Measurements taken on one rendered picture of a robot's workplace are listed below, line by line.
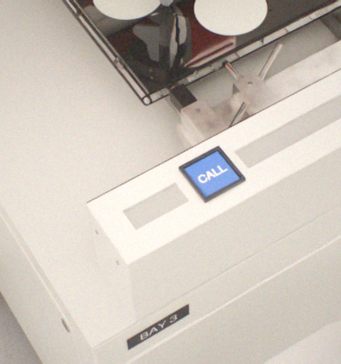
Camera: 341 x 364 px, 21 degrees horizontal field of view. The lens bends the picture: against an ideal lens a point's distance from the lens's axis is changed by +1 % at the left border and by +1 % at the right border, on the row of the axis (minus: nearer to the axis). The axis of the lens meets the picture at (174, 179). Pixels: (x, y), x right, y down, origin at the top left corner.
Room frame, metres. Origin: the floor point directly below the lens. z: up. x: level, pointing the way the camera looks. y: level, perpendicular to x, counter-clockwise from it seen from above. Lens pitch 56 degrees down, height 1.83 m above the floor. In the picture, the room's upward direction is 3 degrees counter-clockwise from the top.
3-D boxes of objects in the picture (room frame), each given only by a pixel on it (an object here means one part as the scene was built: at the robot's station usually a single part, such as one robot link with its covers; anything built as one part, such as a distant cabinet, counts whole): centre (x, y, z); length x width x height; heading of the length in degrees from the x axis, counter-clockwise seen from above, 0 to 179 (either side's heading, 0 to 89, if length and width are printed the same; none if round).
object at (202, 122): (0.71, -0.05, 0.89); 0.08 x 0.03 x 0.03; 30
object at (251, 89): (0.75, -0.12, 0.89); 0.08 x 0.03 x 0.03; 30
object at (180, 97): (0.77, -0.02, 0.90); 0.04 x 0.02 x 0.03; 30
